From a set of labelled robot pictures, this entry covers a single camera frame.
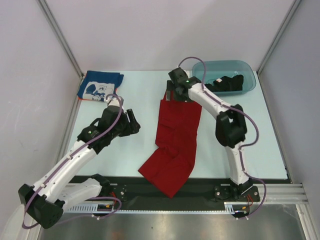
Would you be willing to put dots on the right aluminium frame post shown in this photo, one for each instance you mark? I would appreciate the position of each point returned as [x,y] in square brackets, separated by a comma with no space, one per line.
[281,30]

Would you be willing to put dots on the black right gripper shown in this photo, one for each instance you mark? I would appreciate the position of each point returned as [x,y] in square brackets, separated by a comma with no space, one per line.
[173,92]

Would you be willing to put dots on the folded blue printed t shirt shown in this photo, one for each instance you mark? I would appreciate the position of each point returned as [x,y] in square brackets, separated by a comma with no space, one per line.
[98,85]

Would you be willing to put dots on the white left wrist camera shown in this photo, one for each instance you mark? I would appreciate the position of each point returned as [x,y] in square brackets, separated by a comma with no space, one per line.
[113,101]

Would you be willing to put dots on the white slotted cable duct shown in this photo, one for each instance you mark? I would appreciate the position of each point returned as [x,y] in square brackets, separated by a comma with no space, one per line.
[228,208]

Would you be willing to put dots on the aluminium frame post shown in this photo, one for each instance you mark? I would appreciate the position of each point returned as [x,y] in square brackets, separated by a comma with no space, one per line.
[281,30]
[48,14]

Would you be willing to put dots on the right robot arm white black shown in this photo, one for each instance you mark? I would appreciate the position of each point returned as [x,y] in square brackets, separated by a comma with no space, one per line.
[230,127]

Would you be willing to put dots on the black t shirt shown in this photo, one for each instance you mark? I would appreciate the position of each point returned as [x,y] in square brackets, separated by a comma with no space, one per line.
[226,84]

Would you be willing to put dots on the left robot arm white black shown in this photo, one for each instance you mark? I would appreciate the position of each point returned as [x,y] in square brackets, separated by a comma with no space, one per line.
[47,199]

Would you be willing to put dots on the teal plastic bin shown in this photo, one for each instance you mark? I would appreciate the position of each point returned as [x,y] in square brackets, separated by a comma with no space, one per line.
[212,70]

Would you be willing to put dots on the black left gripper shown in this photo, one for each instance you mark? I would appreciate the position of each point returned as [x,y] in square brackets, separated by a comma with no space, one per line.
[132,127]

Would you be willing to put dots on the aluminium front frame rail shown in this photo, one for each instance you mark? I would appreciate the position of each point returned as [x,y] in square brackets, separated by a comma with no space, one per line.
[282,193]

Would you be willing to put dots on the left aluminium frame post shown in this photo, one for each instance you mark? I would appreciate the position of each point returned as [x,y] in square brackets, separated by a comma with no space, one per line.
[48,14]

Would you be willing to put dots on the red t shirt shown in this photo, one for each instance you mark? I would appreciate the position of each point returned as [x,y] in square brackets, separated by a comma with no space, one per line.
[171,164]

